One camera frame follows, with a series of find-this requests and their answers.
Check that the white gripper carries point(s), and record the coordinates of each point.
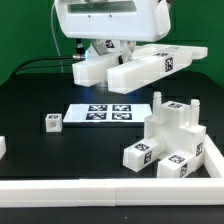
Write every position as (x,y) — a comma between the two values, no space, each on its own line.
(134,20)

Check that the white long front beam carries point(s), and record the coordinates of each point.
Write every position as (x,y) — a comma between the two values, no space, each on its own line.
(139,72)

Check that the white long beam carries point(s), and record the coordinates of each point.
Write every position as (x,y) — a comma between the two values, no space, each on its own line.
(94,70)
(139,72)

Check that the white long back beam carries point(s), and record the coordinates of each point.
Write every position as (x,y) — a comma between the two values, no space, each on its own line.
(94,70)

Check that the white chair seat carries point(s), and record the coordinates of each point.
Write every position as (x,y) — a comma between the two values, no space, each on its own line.
(177,124)

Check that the white tagged block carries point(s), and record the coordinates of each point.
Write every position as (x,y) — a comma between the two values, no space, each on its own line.
(53,122)

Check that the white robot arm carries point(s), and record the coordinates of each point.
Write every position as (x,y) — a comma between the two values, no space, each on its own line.
(110,45)

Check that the white marker tag board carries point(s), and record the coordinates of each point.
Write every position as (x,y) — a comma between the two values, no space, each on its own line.
(83,113)

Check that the white block at left edge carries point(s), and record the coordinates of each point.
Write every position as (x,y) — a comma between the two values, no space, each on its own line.
(2,146)

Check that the white L-shaped fence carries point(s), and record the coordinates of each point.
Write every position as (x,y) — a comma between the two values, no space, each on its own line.
(121,192)

